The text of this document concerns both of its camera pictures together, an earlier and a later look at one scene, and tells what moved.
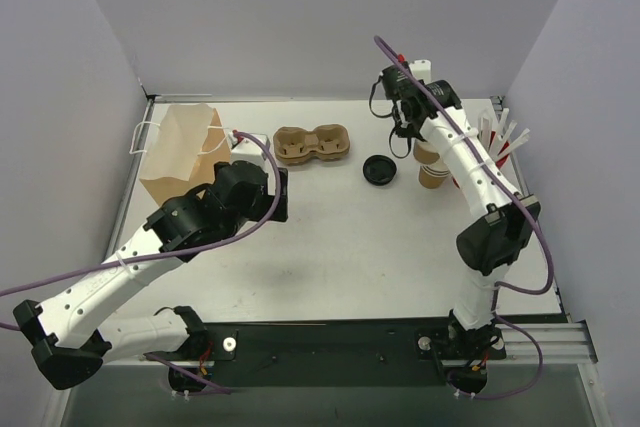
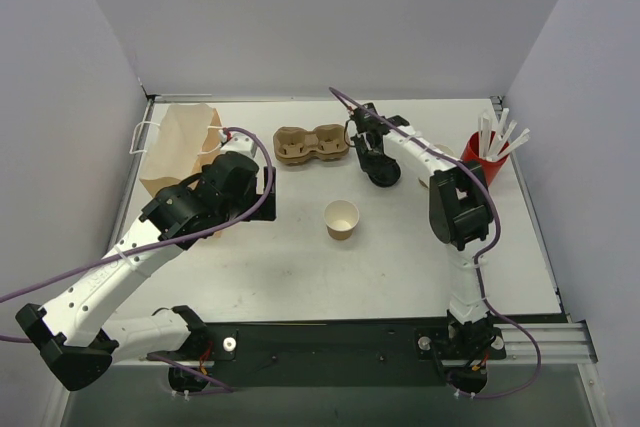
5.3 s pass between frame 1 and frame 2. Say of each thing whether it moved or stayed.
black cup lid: stayed
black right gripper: moved
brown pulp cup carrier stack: stayed
